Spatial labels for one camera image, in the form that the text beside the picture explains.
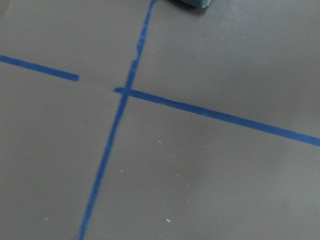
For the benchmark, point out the folded grey cloth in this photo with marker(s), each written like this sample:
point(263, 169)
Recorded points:
point(199, 4)

